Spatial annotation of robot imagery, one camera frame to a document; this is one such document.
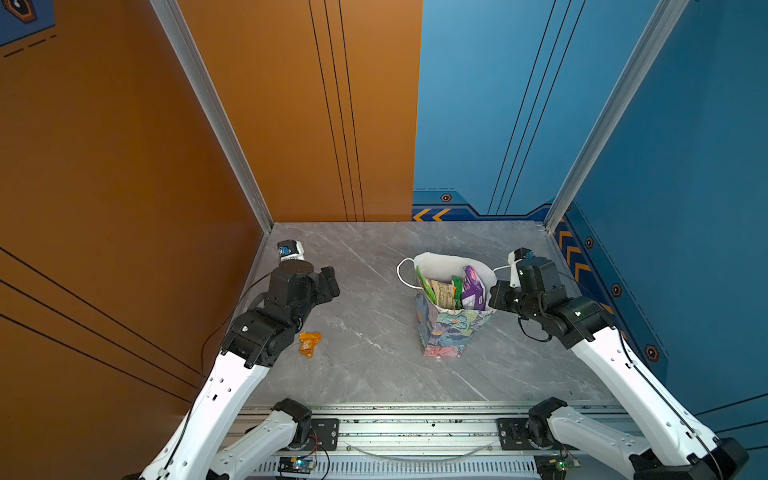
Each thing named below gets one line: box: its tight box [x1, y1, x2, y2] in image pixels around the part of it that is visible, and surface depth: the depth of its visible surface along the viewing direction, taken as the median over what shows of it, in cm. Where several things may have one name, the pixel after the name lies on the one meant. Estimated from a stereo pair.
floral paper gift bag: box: [397, 251, 497, 358], surface depth 79 cm
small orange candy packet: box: [298, 331, 322, 359], surface depth 90 cm
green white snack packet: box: [451, 275, 463, 310], surface depth 83 cm
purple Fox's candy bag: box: [462, 265, 486, 311], surface depth 79 cm
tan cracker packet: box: [431, 280, 456, 310], surface depth 79 cm
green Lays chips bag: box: [416, 266, 437, 304], surface depth 79 cm
